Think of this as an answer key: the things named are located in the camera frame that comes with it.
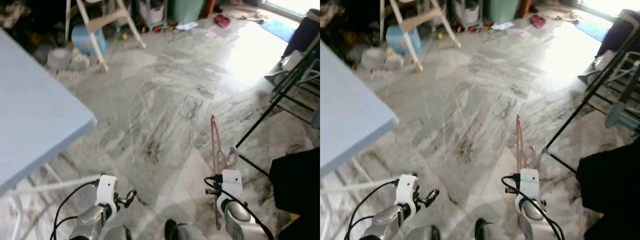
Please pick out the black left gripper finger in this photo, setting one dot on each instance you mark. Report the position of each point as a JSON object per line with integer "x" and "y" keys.
{"x": 131, "y": 194}
{"x": 434, "y": 194}

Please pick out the grey robot left leg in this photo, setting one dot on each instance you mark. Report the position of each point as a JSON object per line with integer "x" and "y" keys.
{"x": 425, "y": 234}
{"x": 117, "y": 234}

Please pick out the grey robot leg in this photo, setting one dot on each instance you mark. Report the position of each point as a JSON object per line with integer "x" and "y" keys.
{"x": 117, "y": 234}
{"x": 482, "y": 230}
{"x": 425, "y": 234}
{"x": 175, "y": 231}

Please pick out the grey robot right leg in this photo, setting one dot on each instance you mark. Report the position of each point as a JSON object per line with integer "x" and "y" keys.
{"x": 482, "y": 230}
{"x": 175, "y": 231}

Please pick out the black shirt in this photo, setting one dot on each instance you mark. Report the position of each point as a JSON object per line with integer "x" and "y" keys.
{"x": 300, "y": 185}
{"x": 610, "y": 190}

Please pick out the black metal drying rack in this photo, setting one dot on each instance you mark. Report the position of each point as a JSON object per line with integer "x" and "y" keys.
{"x": 277, "y": 96}
{"x": 590, "y": 93}

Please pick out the small grey round cushion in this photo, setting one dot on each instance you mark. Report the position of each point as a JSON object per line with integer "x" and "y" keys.
{"x": 394, "y": 62}
{"x": 80, "y": 61}

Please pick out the pink paper sheet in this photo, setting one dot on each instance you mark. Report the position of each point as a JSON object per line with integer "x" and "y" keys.
{"x": 525, "y": 34}

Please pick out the pale blue plastic tub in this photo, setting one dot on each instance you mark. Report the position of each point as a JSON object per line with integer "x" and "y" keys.
{"x": 402, "y": 41}
{"x": 87, "y": 41}

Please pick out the white paper sheet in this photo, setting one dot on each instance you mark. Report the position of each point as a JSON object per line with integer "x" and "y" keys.
{"x": 187, "y": 26}
{"x": 502, "y": 25}

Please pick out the red slippers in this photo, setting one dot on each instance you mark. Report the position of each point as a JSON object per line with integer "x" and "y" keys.
{"x": 537, "y": 21}
{"x": 222, "y": 21}

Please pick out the blue floor mat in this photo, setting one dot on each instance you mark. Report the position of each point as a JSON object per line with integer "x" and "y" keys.
{"x": 277, "y": 30}
{"x": 592, "y": 29}

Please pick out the white and beige high chair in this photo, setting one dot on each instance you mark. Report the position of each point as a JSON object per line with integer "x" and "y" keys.
{"x": 107, "y": 17}
{"x": 422, "y": 19}

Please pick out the beige floor mat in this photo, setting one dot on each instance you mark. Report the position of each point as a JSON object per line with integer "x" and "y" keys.
{"x": 562, "y": 15}
{"x": 248, "y": 16}

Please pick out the dark purple garment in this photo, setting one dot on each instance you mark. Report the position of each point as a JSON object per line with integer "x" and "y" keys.
{"x": 617, "y": 35}
{"x": 302, "y": 35}

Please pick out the green plastic bin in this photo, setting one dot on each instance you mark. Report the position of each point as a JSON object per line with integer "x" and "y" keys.
{"x": 185, "y": 10}
{"x": 502, "y": 10}

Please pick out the white plastic drawer unit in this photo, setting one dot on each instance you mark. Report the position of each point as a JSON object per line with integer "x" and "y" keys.
{"x": 467, "y": 12}
{"x": 152, "y": 12}

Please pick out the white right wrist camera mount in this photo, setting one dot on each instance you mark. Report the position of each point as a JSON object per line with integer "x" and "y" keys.
{"x": 529, "y": 182}
{"x": 231, "y": 182}

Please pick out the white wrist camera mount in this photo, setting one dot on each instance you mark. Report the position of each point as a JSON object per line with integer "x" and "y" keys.
{"x": 231, "y": 182}
{"x": 407, "y": 187}
{"x": 529, "y": 182}
{"x": 106, "y": 187}

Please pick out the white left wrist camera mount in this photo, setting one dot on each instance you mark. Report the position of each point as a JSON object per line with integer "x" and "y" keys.
{"x": 106, "y": 187}
{"x": 407, "y": 187}

